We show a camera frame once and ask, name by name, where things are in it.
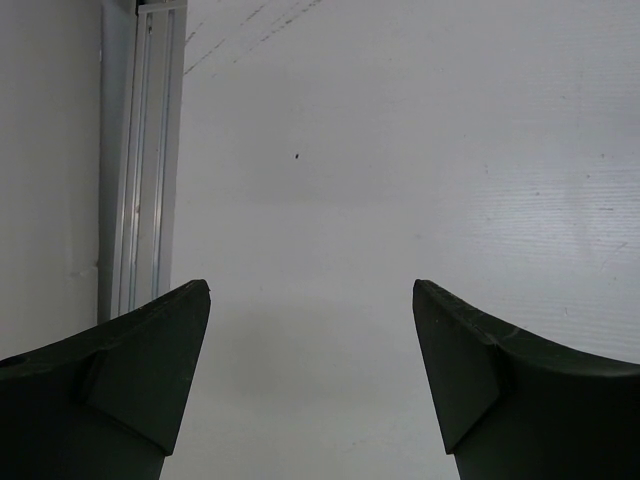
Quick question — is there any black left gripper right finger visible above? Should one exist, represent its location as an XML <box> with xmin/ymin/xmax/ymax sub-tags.
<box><xmin>412</xmin><ymin>280</ymin><xmax>639</xmax><ymax>479</ymax></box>

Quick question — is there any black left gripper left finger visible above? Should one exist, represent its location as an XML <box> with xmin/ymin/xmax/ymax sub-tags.
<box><xmin>1</xmin><ymin>279</ymin><xmax>210</xmax><ymax>479</ymax></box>

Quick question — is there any aluminium rail frame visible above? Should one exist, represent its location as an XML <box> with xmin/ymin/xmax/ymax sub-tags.
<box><xmin>97</xmin><ymin>1</ymin><xmax>187</xmax><ymax>322</ymax></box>

